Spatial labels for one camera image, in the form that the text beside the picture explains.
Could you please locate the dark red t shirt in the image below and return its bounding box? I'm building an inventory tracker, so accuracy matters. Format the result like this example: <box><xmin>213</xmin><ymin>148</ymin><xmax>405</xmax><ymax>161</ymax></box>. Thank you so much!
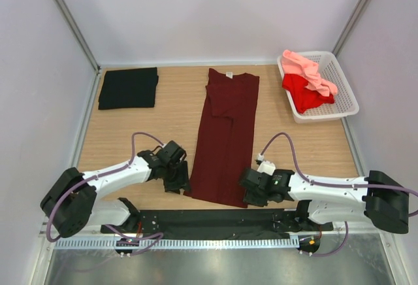
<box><xmin>184</xmin><ymin>69</ymin><xmax>259</xmax><ymax>208</ymax></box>

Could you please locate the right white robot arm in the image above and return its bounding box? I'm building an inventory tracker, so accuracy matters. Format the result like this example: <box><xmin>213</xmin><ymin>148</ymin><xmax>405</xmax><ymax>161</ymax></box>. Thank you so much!
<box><xmin>240</xmin><ymin>168</ymin><xmax>410</xmax><ymax>234</ymax></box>

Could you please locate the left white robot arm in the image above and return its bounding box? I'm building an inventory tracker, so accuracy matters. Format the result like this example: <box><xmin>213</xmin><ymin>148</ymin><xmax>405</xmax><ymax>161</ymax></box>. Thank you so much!
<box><xmin>40</xmin><ymin>141</ymin><xmax>190</xmax><ymax>242</ymax></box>

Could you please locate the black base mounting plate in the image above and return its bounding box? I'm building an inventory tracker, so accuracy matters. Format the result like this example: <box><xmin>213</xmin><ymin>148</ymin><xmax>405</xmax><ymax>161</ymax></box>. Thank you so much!
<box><xmin>116</xmin><ymin>209</ymin><xmax>333</xmax><ymax>241</ymax></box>

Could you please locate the folded black t shirt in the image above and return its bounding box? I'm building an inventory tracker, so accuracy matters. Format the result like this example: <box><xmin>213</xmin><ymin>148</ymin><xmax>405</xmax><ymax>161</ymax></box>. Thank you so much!
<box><xmin>98</xmin><ymin>67</ymin><xmax>159</xmax><ymax>110</ymax></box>

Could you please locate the bright red t shirt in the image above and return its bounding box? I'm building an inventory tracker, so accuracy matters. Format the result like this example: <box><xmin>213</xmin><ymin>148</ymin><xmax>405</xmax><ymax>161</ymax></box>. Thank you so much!
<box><xmin>282</xmin><ymin>74</ymin><xmax>334</xmax><ymax>114</ymax></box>

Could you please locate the white plastic basket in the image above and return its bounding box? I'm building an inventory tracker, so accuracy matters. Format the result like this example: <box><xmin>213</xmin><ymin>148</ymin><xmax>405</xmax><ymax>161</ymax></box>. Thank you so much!
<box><xmin>277</xmin><ymin>51</ymin><xmax>359</xmax><ymax>124</ymax></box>

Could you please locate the pink t shirt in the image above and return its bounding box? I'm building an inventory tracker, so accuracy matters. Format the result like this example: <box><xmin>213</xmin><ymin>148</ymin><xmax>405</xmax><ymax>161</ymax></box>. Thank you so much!
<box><xmin>281</xmin><ymin>50</ymin><xmax>338</xmax><ymax>97</ymax></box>

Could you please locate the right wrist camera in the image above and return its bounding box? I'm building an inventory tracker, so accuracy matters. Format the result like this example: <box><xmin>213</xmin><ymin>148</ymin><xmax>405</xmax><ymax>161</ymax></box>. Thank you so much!
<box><xmin>255</xmin><ymin>154</ymin><xmax>276</xmax><ymax>176</ymax></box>

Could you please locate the white slotted cable duct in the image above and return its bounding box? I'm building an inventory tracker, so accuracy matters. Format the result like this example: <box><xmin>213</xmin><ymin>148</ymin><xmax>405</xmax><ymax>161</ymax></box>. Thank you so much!
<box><xmin>55</xmin><ymin>235</ymin><xmax>299</xmax><ymax>250</ymax></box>

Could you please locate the left aluminium frame post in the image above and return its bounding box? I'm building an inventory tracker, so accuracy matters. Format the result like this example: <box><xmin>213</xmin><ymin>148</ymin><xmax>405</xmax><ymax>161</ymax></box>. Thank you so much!
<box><xmin>53</xmin><ymin>0</ymin><xmax>100</xmax><ymax>73</ymax></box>

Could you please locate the aluminium frame post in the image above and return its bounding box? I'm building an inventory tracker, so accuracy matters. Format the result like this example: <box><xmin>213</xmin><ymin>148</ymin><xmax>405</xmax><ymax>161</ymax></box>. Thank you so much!
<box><xmin>332</xmin><ymin>0</ymin><xmax>371</xmax><ymax>57</ymax></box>
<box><xmin>53</xmin><ymin>0</ymin><xmax>100</xmax><ymax>73</ymax></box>

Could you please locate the right aluminium frame post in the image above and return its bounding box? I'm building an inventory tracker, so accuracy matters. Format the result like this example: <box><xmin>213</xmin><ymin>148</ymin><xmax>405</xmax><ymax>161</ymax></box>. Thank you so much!
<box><xmin>332</xmin><ymin>0</ymin><xmax>371</xmax><ymax>57</ymax></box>

